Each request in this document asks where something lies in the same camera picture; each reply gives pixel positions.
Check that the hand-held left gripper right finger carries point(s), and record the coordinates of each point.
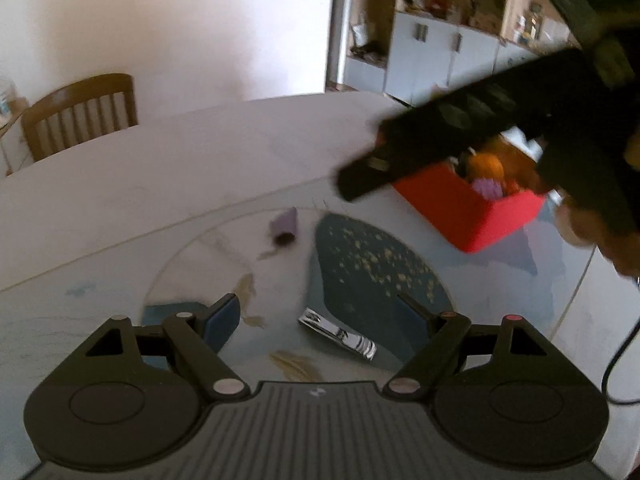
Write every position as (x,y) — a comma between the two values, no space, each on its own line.
(414,321)

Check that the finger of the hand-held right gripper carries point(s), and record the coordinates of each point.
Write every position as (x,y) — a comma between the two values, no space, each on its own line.
(450,110)
(370,177)

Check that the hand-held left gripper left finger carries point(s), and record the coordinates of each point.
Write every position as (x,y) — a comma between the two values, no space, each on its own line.
(223,317)

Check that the orange ball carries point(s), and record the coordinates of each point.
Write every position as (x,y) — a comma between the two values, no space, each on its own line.
(484,166)

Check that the silver nail clipper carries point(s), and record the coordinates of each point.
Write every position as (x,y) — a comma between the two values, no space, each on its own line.
(337,335)

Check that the light purple toy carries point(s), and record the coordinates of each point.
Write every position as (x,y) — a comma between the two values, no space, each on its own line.
(489,188)

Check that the small purple cylinder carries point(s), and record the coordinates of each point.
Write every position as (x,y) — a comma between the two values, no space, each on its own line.
(285,227)

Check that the red tin box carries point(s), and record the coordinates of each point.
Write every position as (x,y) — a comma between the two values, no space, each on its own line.
(470,215)

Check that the person's right hand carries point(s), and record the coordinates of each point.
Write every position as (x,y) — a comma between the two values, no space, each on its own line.
(600,242)

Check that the white storage cabinet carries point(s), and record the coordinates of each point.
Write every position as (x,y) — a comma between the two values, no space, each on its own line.
(450,25)

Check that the wooden chair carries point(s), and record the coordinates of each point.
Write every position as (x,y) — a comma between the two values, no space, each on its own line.
(75,115)

